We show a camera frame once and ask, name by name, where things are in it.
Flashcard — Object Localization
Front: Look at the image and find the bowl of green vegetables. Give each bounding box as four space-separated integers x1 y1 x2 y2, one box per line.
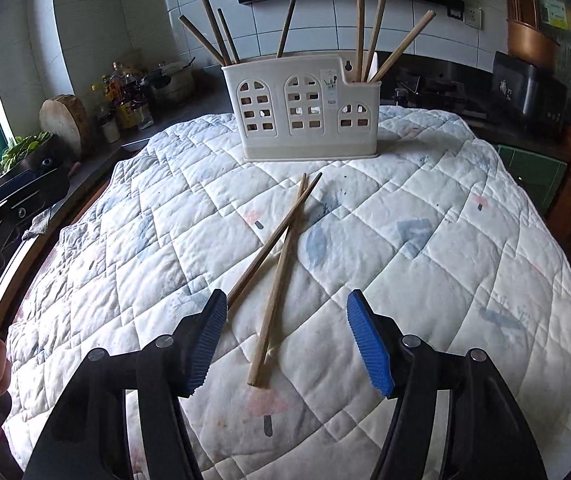
0 131 54 174

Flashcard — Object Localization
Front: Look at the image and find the round wooden cutting board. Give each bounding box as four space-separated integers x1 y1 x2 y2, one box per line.
39 94 92 160

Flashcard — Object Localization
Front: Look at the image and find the white quilted cloth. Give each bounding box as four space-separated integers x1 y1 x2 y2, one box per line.
4 106 571 479

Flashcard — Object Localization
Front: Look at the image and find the small white jar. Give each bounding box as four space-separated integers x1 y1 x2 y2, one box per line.
99 116 120 144

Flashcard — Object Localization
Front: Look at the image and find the oil bottle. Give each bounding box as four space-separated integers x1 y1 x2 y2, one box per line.
104 61 138 130

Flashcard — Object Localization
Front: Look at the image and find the steel pot with lid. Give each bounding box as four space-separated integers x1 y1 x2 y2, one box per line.
142 60 194 102

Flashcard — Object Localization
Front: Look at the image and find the cream plastic utensil holder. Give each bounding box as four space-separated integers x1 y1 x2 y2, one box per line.
222 50 381 162

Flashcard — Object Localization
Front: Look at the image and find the curved chopstick far left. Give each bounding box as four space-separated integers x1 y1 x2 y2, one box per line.
179 15 227 66

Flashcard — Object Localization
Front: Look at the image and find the curved chopstick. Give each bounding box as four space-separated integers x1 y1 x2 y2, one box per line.
179 15 227 66
200 0 231 66

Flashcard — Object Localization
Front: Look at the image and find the black rice cooker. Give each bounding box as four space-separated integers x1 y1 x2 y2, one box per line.
491 51 567 130

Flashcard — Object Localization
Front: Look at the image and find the copper pot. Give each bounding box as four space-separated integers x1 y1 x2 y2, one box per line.
508 20 560 72

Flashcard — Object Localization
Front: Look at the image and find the wooden chopstick crossing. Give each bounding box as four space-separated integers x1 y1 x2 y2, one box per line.
355 0 365 82
363 0 386 82

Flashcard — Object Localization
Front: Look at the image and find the wall power socket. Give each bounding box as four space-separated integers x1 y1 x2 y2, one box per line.
463 6 483 30

